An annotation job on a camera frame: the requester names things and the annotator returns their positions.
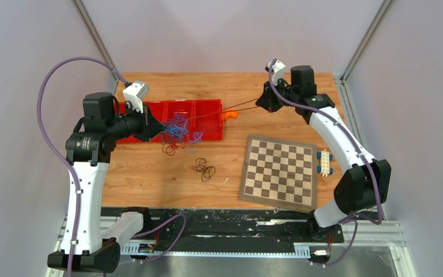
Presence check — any red plastic compartment tray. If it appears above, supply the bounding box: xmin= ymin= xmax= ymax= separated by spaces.
xmin=114 ymin=99 xmax=223 ymax=144

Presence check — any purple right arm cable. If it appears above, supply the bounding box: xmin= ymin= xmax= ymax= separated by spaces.
xmin=267 ymin=58 xmax=384 ymax=268

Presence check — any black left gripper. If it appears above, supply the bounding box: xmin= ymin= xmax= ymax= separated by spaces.
xmin=104 ymin=101 xmax=164 ymax=142

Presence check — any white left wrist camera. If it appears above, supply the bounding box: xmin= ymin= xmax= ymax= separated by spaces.
xmin=122 ymin=81 xmax=149 ymax=113

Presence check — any dark brown cable bundle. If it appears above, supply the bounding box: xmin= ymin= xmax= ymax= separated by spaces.
xmin=192 ymin=157 xmax=217 ymax=183

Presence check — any wooden chessboard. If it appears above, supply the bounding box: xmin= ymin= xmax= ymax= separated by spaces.
xmin=238 ymin=135 xmax=317 ymax=213

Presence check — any red cable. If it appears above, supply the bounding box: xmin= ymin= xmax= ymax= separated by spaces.
xmin=159 ymin=130 xmax=190 ymax=157

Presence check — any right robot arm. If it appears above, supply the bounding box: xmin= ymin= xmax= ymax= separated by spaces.
xmin=256 ymin=59 xmax=392 ymax=241

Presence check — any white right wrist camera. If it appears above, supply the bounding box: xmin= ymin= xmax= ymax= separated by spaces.
xmin=265 ymin=59 xmax=286 ymax=85

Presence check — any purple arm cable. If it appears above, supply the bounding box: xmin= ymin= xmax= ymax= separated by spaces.
xmin=36 ymin=57 xmax=188 ymax=277
xmin=267 ymin=58 xmax=384 ymax=268

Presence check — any orange plastic piece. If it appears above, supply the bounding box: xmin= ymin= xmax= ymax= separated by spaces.
xmin=221 ymin=110 xmax=239 ymax=122

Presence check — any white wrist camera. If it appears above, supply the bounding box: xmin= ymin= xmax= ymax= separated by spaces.
xmin=265 ymin=59 xmax=286 ymax=85
xmin=122 ymin=81 xmax=149 ymax=113

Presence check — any white toy block vehicle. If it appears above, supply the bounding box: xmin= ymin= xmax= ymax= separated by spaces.
xmin=316 ymin=150 xmax=333 ymax=177

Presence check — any blue cable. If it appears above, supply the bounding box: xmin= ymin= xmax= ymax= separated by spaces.
xmin=162 ymin=113 xmax=204 ymax=145

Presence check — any aluminium frame rail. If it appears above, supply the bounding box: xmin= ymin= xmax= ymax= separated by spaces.
xmin=46 ymin=216 xmax=417 ymax=277

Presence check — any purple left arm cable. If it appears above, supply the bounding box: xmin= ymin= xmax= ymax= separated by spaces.
xmin=36 ymin=57 xmax=188 ymax=277

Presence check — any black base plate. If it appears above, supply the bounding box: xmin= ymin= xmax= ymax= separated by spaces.
xmin=99 ymin=206 xmax=383 ymax=253

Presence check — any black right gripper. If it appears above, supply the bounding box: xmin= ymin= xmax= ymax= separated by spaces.
xmin=260 ymin=77 xmax=301 ymax=113

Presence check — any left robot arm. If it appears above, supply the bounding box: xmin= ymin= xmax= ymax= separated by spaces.
xmin=47 ymin=92 xmax=165 ymax=274

